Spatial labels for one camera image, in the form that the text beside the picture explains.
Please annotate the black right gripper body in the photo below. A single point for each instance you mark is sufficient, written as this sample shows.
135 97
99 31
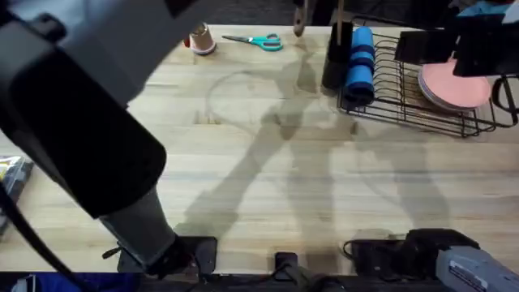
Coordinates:
486 48

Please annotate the grey and black left robot arm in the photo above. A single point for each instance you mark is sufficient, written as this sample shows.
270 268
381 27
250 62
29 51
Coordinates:
77 134

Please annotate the grey and black right robot arm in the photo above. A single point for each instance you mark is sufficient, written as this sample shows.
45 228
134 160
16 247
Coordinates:
466 265

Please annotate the pink plate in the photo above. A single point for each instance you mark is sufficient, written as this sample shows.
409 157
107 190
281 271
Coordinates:
456 89

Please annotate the blue cylindrical cup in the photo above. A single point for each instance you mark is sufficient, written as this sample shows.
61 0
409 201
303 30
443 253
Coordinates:
360 69

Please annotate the black cutlery holder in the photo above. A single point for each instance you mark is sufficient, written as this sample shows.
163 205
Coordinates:
337 61

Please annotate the copper coloured tape roll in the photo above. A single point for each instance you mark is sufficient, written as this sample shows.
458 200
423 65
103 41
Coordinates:
202 40

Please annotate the blue cloth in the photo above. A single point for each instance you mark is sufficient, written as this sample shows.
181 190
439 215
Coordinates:
81 282

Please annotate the clear plastic bag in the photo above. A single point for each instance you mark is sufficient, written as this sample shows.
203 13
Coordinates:
14 174

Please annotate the black rail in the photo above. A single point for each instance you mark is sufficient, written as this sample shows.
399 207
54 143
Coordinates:
259 284

